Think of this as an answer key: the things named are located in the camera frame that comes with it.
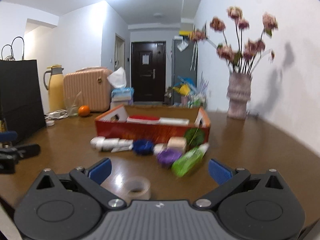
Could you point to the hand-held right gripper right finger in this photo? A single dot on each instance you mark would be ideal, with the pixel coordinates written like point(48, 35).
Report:
point(220, 172)

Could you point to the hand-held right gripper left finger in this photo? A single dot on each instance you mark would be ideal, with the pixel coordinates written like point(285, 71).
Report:
point(100, 171)

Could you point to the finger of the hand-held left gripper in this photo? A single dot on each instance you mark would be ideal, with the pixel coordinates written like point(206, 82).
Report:
point(27, 150)
point(7, 136)

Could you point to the green plastic bottle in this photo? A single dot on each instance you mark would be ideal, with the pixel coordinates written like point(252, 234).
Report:
point(188, 161)

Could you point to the blue spiky ball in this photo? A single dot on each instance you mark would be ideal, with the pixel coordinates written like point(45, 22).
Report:
point(142, 147)

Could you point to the beige square box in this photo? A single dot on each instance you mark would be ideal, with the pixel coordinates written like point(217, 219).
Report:
point(176, 143)

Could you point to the purple spiky ball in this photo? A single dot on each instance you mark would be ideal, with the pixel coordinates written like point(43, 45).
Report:
point(168, 156)

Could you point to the small white jar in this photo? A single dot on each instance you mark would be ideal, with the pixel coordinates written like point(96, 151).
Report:
point(158, 149)

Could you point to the red cardboard box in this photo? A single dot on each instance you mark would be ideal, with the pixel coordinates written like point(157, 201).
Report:
point(150, 131)

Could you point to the small white round puck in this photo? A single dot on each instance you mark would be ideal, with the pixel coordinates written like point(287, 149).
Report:
point(50, 123)

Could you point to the black paper bag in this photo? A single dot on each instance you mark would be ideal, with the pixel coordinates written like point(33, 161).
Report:
point(20, 92)

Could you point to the clear tape roll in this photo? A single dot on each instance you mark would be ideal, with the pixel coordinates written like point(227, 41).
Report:
point(143, 191)

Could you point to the clear glass cup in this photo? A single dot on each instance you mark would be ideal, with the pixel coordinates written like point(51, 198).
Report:
point(72, 108)

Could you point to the orange fruit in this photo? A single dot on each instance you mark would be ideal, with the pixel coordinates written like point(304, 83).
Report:
point(84, 110)

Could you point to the red and white flat box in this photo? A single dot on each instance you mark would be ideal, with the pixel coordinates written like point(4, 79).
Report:
point(142, 119)

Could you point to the yellow thermos jug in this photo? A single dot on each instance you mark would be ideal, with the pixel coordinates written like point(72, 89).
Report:
point(56, 90)

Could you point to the white and purple box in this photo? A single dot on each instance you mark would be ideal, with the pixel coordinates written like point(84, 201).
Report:
point(121, 103)

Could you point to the pink ribbed vase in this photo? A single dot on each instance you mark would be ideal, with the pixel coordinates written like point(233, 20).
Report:
point(238, 95)

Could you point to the pink ribbed suitcase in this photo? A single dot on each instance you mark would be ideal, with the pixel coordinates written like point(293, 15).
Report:
point(85, 90)

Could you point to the pile of colourful household clutter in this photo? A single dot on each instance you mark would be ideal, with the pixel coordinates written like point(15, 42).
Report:
point(186, 92)

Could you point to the blue tissue pack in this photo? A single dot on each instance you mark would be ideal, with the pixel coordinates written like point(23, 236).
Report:
point(120, 80)

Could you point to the dark entrance door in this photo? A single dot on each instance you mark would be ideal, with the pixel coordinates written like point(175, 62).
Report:
point(148, 72)

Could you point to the grey tall cabinet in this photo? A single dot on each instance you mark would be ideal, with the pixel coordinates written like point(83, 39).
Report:
point(183, 65)

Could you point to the light side door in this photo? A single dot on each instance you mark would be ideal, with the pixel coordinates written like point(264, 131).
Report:
point(120, 52)

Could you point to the pink artificial flowers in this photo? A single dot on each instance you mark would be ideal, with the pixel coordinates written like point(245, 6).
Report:
point(240, 50)

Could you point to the white plastic bag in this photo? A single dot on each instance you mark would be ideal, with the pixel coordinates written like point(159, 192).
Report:
point(182, 45)

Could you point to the yellow flat box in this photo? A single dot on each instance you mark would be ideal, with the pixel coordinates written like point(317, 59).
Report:
point(187, 33)

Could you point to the small wall picture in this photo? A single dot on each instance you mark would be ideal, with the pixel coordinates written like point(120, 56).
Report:
point(206, 30)

